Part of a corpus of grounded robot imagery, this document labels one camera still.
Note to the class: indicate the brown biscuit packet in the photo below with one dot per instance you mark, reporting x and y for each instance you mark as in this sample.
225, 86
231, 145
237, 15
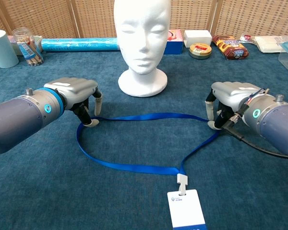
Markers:
231, 48

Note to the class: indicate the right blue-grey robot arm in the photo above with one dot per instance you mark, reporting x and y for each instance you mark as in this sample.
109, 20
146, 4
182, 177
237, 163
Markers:
278, 122

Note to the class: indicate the bamboo folding screen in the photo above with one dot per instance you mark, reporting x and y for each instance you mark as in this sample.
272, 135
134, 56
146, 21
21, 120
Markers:
50, 16

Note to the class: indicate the clear jar of biscuit sticks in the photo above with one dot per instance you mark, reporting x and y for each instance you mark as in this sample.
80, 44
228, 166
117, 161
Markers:
30, 50

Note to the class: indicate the round tin with yellow lid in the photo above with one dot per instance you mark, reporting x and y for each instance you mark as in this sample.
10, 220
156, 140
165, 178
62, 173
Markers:
200, 50

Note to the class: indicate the blue cling film roll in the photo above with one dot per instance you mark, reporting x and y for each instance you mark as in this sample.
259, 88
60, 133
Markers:
79, 44

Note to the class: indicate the blue and pink Oreo box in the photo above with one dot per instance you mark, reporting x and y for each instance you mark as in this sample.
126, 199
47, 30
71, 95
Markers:
176, 45

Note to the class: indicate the light blue plastic cup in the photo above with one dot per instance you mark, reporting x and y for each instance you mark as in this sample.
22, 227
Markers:
2, 50

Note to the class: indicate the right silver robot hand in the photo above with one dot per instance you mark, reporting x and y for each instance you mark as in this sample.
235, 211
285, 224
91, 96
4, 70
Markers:
232, 92

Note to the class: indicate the small white box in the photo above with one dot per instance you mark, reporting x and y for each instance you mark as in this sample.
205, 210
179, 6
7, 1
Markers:
198, 37

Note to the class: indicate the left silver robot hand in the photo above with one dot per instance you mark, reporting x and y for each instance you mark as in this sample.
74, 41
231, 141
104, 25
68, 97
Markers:
72, 86

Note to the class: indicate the small red and white packet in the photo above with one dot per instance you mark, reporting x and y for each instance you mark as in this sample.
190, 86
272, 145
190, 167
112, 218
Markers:
247, 38

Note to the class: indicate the white foam mannequin head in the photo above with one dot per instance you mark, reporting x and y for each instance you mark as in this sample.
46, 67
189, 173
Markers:
142, 43

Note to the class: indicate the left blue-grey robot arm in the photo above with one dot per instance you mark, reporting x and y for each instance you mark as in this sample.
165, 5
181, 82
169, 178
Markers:
16, 119

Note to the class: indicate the clear packet of white goods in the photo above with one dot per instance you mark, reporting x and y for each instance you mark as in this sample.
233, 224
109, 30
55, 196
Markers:
268, 43

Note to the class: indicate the teal blue table cloth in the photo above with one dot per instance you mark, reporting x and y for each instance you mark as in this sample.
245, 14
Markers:
86, 191

